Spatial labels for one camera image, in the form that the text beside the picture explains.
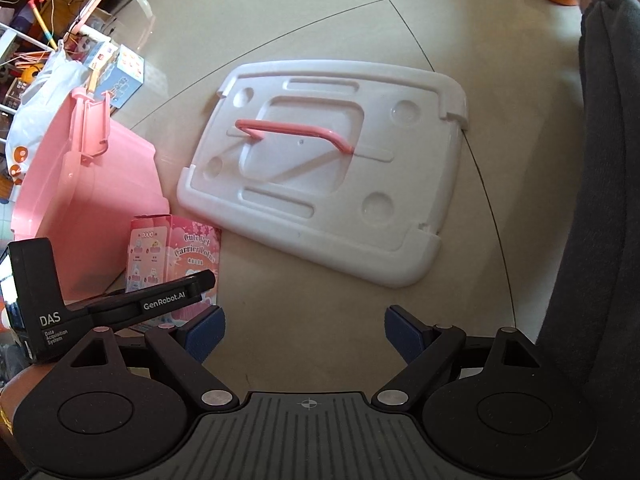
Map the colourful toy stick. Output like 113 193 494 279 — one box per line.
29 0 59 52

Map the person's left forearm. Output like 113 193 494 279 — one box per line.
0 367 38 461

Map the pink printed toy carton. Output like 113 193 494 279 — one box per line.
129 213 223 323

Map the blue printed toy carton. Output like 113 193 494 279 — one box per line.
102 44 146 109

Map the white plastic bag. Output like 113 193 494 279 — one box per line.
7 42 97 171

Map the white lid with pink handle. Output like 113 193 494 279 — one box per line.
176 59 471 289

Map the small white printed carton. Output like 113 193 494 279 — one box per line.
81 40 119 74

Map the white wire rack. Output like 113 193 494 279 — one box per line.
0 21 53 126

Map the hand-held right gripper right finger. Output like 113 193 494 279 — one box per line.
372 304 557 407

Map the clear plastic container pink frame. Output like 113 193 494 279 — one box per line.
67 0 157 63

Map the pink plastic storage box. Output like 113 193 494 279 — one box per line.
10 86 172 303

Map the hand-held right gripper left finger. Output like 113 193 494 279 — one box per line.
57 306 240 408

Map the person's grey trouser leg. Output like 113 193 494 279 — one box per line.
536 0 640 480

